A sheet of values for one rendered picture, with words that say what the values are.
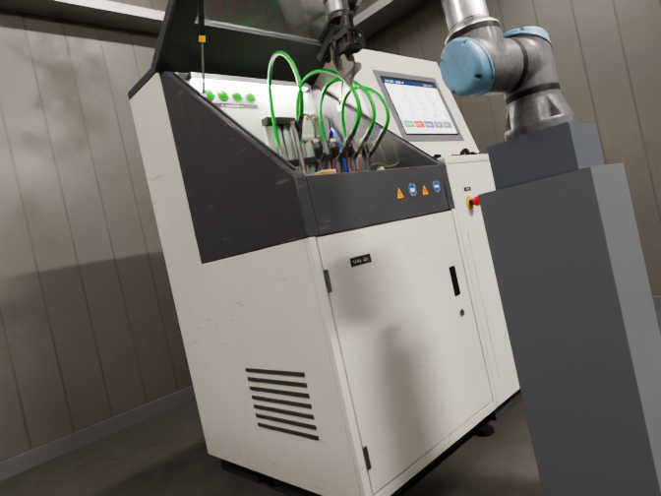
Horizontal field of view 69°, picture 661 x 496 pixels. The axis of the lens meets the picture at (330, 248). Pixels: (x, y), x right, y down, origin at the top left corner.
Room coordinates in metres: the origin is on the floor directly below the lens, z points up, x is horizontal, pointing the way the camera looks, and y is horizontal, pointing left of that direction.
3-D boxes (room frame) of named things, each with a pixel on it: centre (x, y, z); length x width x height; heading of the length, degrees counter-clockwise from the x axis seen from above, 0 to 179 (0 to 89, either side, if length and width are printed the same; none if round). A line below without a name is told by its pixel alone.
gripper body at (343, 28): (1.48, -0.19, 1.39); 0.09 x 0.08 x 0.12; 43
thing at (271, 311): (1.66, -0.01, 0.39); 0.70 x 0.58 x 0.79; 133
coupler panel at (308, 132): (2.00, -0.03, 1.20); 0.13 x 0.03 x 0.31; 133
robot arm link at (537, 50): (1.08, -0.52, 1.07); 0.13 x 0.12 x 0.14; 116
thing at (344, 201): (1.47, -0.19, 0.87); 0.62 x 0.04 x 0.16; 133
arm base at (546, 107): (1.09, -0.52, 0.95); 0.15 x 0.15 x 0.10
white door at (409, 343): (1.45, -0.20, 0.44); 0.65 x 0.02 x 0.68; 133
